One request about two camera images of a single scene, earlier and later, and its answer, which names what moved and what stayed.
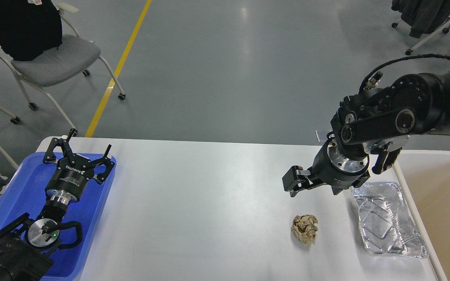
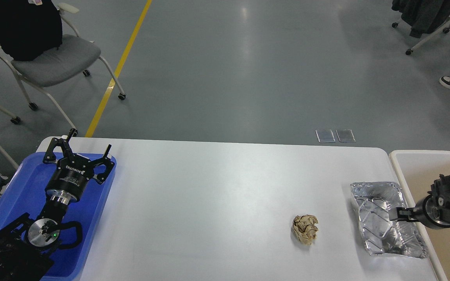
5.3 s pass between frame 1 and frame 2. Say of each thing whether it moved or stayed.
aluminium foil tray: stayed
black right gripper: moved
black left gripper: stayed
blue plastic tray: stayed
